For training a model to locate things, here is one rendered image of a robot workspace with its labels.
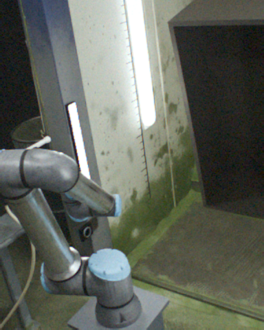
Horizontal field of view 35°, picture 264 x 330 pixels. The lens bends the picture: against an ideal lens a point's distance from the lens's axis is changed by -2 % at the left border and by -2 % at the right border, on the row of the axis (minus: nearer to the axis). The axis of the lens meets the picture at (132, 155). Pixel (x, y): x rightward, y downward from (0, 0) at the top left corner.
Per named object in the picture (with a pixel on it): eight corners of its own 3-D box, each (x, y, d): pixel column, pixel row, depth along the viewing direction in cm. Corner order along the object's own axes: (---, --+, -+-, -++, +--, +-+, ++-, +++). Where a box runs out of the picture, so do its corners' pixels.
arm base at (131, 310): (124, 335, 158) (120, 317, 154) (86, 318, 168) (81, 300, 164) (150, 303, 172) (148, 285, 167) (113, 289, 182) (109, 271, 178)
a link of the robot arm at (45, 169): (64, 141, 117) (124, 194, 180) (23, 143, 120) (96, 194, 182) (60, 181, 113) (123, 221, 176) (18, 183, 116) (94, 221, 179)
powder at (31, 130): (3, 132, 325) (2, 130, 324) (62, 111, 352) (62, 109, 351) (30, 150, 284) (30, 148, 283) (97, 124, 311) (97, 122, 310)
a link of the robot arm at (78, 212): (93, 223, 176) (85, 202, 169) (67, 223, 179) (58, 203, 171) (97, 207, 183) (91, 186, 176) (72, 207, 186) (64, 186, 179)
